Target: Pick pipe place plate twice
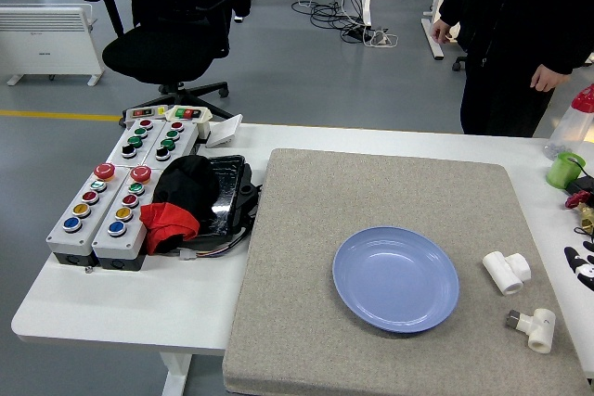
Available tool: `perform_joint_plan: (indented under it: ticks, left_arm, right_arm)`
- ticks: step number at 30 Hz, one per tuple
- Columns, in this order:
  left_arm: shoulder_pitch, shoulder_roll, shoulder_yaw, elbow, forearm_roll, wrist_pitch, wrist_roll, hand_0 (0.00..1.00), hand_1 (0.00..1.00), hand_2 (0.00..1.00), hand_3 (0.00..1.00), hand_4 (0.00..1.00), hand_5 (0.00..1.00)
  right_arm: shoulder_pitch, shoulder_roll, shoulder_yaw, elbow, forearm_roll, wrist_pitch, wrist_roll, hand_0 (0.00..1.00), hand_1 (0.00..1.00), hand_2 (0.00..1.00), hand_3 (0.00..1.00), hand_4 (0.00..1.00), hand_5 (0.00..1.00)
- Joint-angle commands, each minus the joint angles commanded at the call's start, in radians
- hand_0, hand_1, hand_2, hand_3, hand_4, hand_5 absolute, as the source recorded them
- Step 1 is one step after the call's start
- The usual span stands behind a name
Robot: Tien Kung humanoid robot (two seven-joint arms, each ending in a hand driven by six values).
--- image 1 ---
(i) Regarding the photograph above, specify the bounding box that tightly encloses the person's right hand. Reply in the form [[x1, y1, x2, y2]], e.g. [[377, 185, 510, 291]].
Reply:
[[430, 19, 455, 45]]

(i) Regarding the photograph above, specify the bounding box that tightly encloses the person's left hand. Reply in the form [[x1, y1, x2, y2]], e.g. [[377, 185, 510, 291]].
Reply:
[[529, 63, 573, 94]]

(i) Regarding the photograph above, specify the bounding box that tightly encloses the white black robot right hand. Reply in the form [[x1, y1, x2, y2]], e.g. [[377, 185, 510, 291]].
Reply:
[[563, 241, 594, 297]]

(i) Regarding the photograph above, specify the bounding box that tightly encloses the white tee fitting metal nut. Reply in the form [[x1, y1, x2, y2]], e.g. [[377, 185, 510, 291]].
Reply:
[[505, 307, 557, 353]]

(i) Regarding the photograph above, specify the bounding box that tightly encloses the plain white tee pipe fitting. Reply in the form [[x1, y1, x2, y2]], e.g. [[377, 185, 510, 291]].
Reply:
[[482, 250, 533, 297]]

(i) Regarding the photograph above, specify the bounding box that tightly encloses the blue round plate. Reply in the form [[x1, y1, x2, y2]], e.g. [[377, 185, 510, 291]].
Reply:
[[331, 225, 460, 335]]

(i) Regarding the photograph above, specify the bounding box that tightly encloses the clear bottle red cap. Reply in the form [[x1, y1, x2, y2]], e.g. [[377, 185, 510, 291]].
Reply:
[[543, 83, 594, 161]]

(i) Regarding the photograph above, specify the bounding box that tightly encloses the person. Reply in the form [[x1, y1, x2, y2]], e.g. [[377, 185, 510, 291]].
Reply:
[[430, 0, 594, 139]]

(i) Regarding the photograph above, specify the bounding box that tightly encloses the black power adapter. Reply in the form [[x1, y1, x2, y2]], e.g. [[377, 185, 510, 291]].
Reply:
[[562, 174, 594, 197]]

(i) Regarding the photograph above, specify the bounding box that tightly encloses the green plastic cup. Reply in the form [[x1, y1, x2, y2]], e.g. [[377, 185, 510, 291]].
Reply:
[[545, 150, 588, 190]]

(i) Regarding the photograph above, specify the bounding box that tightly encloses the grey-brown mat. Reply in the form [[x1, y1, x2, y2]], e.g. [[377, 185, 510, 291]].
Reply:
[[221, 147, 592, 396]]

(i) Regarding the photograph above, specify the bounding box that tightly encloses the black plastic tray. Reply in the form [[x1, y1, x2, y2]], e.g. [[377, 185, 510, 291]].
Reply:
[[185, 154, 264, 249]]

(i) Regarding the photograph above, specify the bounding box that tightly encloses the black office chair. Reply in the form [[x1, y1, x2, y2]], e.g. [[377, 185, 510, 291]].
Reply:
[[82, 0, 254, 121]]

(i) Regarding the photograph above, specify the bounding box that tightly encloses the black cloth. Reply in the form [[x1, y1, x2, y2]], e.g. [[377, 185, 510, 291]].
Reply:
[[152, 154, 222, 231]]

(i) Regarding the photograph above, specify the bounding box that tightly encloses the red cloth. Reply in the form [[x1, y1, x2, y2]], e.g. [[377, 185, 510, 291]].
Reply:
[[138, 201, 201, 257]]

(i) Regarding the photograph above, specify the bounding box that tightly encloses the grey five-button control box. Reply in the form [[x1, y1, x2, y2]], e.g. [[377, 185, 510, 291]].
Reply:
[[45, 162, 123, 268], [91, 164, 162, 273]]

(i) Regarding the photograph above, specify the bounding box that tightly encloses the white panel heater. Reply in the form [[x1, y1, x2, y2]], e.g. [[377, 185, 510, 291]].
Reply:
[[0, 2, 106, 88]]

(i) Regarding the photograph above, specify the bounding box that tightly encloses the white table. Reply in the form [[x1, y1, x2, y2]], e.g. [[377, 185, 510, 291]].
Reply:
[[10, 122, 594, 396]]

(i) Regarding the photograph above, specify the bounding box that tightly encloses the white desk frame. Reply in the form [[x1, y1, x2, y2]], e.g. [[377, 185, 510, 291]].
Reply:
[[420, 0, 466, 61]]

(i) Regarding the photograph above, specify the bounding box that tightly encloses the brass valve red handle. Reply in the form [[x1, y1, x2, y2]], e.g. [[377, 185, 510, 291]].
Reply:
[[564, 191, 594, 236]]

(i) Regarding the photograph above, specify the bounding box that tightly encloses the tangle of floor cables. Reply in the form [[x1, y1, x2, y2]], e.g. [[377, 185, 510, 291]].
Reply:
[[291, 0, 400, 50]]

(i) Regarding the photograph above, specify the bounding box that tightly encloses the white plastic wall switch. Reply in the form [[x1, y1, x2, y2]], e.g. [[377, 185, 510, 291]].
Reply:
[[204, 113, 244, 150]]

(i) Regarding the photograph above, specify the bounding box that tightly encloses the white green-red switch box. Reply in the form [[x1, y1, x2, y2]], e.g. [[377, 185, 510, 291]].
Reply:
[[164, 104, 214, 142]]

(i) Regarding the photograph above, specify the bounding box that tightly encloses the small grey switch panel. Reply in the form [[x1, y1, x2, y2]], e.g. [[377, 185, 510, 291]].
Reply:
[[121, 105, 171, 129]]

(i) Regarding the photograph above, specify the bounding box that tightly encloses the coloured wire bundle with connector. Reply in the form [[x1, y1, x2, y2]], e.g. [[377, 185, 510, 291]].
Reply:
[[177, 227, 252, 262]]

